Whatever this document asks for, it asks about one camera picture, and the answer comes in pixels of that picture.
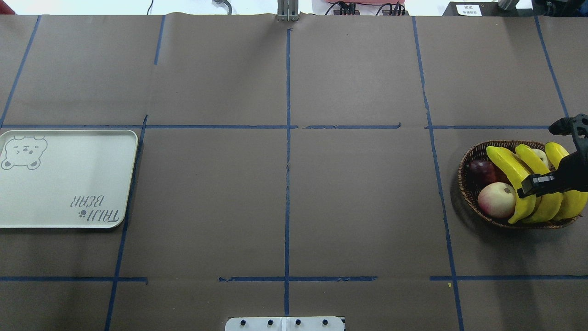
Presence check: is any pale red apple lower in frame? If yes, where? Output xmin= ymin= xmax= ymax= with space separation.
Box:
xmin=532 ymin=148 xmax=551 ymax=171

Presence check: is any pale red apple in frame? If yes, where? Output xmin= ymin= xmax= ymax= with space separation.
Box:
xmin=532 ymin=148 xmax=551 ymax=171
xmin=477 ymin=182 xmax=516 ymax=219

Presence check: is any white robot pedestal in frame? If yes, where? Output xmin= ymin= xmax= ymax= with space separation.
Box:
xmin=224 ymin=316 xmax=346 ymax=331

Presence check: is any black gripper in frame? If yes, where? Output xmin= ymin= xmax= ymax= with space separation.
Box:
xmin=517 ymin=147 xmax=588 ymax=199

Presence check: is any pale red apple upper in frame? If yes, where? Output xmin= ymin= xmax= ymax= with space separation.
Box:
xmin=477 ymin=182 xmax=516 ymax=219

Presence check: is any yellow banana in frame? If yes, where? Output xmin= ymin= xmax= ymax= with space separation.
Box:
xmin=486 ymin=146 xmax=537 ymax=224
xmin=545 ymin=142 xmax=588 ymax=221
xmin=515 ymin=144 xmax=563 ymax=224

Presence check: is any dark red fruit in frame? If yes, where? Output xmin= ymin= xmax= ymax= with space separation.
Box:
xmin=468 ymin=160 xmax=498 ymax=187

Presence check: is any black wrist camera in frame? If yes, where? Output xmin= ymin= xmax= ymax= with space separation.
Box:
xmin=548 ymin=114 xmax=588 ymax=154

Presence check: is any white bear tray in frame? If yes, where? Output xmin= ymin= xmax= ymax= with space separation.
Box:
xmin=0 ymin=130 xmax=139 ymax=229

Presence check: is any brown wicker basket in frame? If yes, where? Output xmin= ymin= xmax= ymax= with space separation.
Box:
xmin=457 ymin=140 xmax=582 ymax=229

